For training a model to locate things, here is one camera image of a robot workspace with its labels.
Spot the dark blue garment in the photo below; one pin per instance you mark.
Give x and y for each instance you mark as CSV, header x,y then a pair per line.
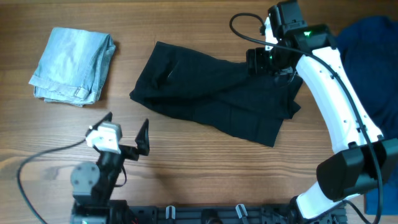
x,y
369,54

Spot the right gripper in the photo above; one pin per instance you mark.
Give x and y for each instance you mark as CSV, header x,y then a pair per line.
x,y
255,61

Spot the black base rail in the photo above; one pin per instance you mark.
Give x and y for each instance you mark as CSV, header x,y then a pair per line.
x,y
266,214

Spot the black shorts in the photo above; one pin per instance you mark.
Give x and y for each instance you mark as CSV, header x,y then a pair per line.
x,y
189,85

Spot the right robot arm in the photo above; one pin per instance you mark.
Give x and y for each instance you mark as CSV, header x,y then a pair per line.
x,y
362,158

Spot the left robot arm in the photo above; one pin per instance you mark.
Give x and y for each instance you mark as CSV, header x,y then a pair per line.
x,y
93,183

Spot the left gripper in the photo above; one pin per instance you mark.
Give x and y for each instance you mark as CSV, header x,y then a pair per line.
x,y
133,153

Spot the folded light blue jeans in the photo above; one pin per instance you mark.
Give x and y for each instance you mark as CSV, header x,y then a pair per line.
x,y
73,67

